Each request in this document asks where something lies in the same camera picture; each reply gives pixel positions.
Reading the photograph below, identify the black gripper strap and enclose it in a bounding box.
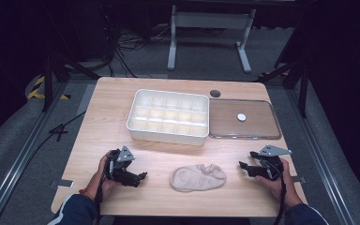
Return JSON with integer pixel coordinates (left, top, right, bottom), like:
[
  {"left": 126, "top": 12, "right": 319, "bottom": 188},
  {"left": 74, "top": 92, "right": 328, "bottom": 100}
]
[
  {"left": 273, "top": 174, "right": 289, "bottom": 225},
  {"left": 94, "top": 174, "right": 108, "bottom": 225}
]

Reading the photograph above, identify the white divided storage box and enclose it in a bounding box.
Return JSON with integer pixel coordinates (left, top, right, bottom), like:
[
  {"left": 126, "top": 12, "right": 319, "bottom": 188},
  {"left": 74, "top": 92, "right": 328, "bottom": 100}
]
[{"left": 126, "top": 88, "right": 211, "bottom": 147}]

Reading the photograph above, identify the bundle of floor cables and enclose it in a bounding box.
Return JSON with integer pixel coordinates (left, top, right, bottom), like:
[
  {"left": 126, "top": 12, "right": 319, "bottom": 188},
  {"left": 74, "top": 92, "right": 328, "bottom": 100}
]
[{"left": 106, "top": 22, "right": 173, "bottom": 79}]

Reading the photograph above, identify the black metal stand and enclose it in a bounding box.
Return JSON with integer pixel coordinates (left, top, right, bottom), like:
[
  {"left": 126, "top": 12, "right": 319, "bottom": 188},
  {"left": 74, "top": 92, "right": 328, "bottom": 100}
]
[
  {"left": 41, "top": 52, "right": 101, "bottom": 113},
  {"left": 252, "top": 59, "right": 311, "bottom": 120}
]

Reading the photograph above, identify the beige ankle sock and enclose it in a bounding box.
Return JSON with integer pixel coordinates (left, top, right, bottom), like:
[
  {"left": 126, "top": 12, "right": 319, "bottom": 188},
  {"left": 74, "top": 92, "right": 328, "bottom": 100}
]
[{"left": 170, "top": 163, "right": 228, "bottom": 193}]

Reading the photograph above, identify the clear lid with white knob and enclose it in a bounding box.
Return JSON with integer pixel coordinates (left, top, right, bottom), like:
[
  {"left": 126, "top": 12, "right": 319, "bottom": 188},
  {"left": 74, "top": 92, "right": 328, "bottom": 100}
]
[{"left": 208, "top": 97, "right": 283, "bottom": 141}]

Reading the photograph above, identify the white metal desk frame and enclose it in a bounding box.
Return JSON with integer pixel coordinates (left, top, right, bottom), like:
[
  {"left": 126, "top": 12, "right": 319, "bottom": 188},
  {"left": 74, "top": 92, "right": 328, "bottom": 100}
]
[{"left": 167, "top": 4, "right": 257, "bottom": 74}]

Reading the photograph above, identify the person's left hand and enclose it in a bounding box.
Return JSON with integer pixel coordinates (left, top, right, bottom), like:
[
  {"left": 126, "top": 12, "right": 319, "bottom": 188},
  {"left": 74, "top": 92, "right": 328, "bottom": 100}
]
[{"left": 87, "top": 152, "right": 120, "bottom": 201}]

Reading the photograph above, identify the aluminium floor rail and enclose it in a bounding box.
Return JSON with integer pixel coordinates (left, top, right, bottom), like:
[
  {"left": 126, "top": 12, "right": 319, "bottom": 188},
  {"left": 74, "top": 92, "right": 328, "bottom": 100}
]
[
  {"left": 285, "top": 88, "right": 354, "bottom": 225},
  {"left": 0, "top": 82, "right": 69, "bottom": 225}
]

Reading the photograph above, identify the person's right hand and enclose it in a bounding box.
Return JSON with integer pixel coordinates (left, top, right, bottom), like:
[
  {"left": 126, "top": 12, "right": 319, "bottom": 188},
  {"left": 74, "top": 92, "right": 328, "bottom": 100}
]
[{"left": 255, "top": 157, "right": 304, "bottom": 210}]

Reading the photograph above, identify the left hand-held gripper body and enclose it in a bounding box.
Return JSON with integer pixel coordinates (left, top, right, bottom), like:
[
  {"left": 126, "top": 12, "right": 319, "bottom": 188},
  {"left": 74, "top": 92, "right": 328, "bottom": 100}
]
[{"left": 105, "top": 144, "right": 139, "bottom": 183}]

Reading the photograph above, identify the yellow black hazard tape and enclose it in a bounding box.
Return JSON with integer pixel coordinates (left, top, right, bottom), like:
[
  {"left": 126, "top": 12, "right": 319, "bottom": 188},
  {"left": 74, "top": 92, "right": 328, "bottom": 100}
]
[{"left": 27, "top": 75, "right": 71, "bottom": 101}]

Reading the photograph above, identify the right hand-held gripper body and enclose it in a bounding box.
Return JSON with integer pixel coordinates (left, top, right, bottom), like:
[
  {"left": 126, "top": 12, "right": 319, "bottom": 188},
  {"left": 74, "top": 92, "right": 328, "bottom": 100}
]
[{"left": 257, "top": 144, "right": 293, "bottom": 182}]

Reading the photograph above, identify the black floor cable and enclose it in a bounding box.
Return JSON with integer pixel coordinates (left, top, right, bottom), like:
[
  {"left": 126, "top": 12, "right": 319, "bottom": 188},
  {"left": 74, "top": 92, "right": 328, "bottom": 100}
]
[{"left": 31, "top": 111, "right": 87, "bottom": 158}]

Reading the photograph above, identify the red bracelet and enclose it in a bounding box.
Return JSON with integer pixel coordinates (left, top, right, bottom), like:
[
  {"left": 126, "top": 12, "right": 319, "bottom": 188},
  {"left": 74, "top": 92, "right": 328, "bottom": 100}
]
[{"left": 78, "top": 187, "right": 96, "bottom": 202}]

